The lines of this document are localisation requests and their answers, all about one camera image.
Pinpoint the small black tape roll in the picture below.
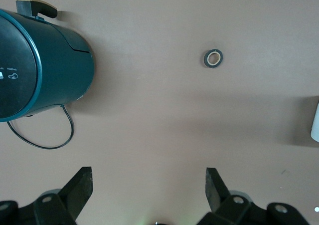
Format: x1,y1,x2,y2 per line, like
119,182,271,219
203,49,224,69

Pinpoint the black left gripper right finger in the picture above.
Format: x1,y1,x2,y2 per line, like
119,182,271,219
199,167,252,225

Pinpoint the dark teal round trash bin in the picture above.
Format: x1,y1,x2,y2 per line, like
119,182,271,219
0,9,95,123

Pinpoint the brown table cover sheet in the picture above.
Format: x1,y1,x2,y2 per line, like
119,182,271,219
0,0,319,225

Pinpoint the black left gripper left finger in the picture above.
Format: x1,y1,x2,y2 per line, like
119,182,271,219
32,166,93,225

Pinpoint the light grey plastic container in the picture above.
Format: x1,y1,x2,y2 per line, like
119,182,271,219
310,99,319,143

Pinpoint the thin black bin cable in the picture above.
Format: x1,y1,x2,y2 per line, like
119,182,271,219
6,104,75,150

